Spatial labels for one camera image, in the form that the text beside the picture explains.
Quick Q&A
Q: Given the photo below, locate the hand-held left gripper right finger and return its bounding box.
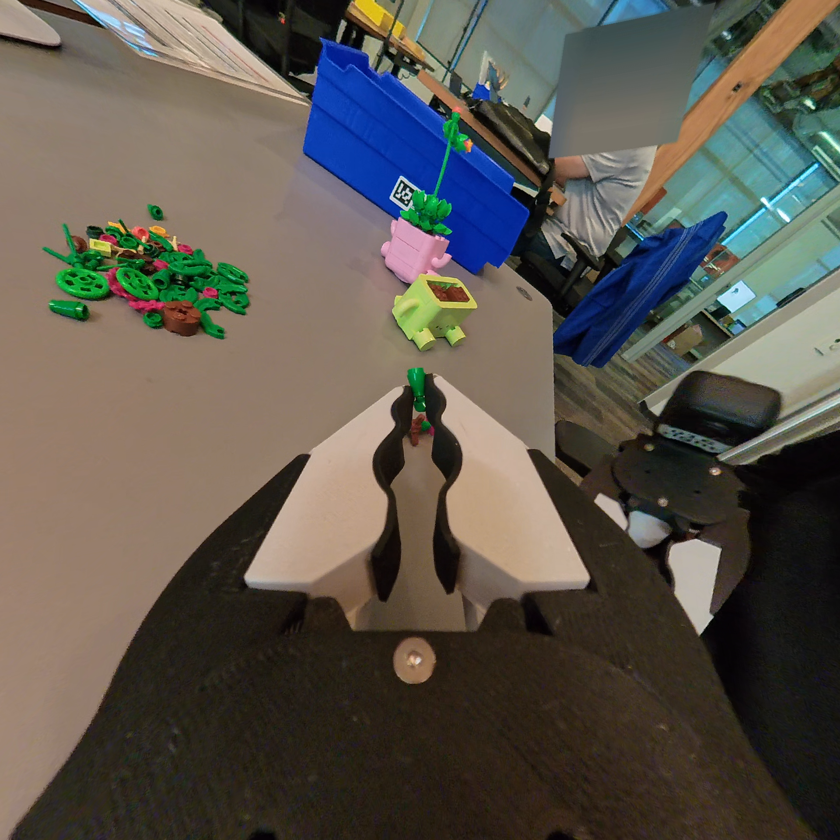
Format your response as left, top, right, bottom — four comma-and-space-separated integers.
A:
430, 375, 592, 631

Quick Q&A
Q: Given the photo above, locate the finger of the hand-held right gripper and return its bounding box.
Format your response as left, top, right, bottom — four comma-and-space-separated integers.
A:
594, 492, 674, 551
666, 535, 724, 636

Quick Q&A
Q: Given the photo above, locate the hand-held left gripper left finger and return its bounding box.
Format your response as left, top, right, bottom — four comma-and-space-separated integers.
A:
244, 386, 409, 631

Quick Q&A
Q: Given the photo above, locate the toy flower stem with leaves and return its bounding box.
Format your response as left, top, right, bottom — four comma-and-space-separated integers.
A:
407, 367, 435, 447

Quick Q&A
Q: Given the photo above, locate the blue cloth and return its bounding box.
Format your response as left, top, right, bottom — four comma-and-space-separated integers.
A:
553, 211, 728, 368

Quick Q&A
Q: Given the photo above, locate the lime toy brick pot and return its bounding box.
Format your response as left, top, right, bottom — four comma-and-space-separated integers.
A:
392, 272, 479, 352

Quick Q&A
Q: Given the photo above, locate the black office chair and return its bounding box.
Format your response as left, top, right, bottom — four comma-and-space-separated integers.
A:
515, 190, 618, 316

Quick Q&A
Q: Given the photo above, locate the pink toy pot with plant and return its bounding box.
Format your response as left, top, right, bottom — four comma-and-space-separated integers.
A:
381, 105, 473, 284

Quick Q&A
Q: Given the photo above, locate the pile of small toy pieces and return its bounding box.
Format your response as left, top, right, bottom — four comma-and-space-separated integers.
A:
42, 220, 252, 340

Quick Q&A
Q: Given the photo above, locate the black bag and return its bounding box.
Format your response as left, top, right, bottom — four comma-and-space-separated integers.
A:
469, 98, 552, 175

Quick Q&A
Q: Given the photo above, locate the wooden pillar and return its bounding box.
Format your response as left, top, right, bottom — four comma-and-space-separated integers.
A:
623, 0, 840, 224

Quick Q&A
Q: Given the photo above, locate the blue plastic bin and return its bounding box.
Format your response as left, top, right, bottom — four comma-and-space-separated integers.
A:
303, 38, 531, 271

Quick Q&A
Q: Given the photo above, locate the laminated paper sheet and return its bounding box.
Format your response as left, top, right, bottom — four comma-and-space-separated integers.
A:
72, 0, 309, 106

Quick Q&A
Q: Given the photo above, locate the white monitor stand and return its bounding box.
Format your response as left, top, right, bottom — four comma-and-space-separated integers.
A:
0, 0, 63, 48

